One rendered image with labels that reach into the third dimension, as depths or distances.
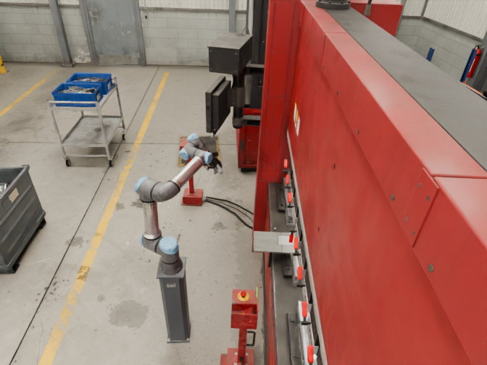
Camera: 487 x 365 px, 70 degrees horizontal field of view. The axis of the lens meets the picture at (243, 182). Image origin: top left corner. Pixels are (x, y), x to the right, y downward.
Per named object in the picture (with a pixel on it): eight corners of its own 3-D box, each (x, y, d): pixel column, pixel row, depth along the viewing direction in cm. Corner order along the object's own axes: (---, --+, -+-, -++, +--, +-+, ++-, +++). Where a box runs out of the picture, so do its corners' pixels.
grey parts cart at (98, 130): (85, 136, 539) (69, 76, 485) (128, 137, 543) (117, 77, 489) (63, 168, 466) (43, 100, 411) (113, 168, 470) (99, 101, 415)
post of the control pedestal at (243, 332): (237, 355, 252) (240, 311, 221) (245, 355, 252) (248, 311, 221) (237, 363, 248) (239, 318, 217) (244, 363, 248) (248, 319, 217)
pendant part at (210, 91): (219, 112, 332) (219, 74, 311) (232, 114, 330) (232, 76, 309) (205, 132, 296) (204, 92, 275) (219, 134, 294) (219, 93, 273)
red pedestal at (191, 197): (183, 195, 426) (178, 135, 379) (204, 195, 426) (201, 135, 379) (180, 205, 410) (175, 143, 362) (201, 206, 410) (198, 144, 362)
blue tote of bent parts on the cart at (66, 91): (65, 95, 456) (61, 82, 446) (103, 96, 459) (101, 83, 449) (54, 106, 427) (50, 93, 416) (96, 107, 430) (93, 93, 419)
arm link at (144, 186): (156, 258, 225) (151, 187, 197) (139, 249, 231) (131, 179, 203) (168, 248, 235) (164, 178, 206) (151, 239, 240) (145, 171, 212)
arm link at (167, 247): (171, 266, 222) (169, 250, 214) (155, 258, 227) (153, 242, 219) (182, 254, 230) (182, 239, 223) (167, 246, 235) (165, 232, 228)
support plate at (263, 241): (254, 232, 233) (254, 231, 233) (292, 234, 233) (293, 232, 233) (253, 251, 219) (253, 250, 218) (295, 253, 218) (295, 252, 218)
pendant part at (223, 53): (224, 122, 346) (225, 31, 297) (248, 125, 342) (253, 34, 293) (209, 146, 305) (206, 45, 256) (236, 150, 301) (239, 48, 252)
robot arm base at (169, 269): (158, 275, 227) (156, 265, 222) (161, 258, 240) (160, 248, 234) (181, 275, 228) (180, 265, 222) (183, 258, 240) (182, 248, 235)
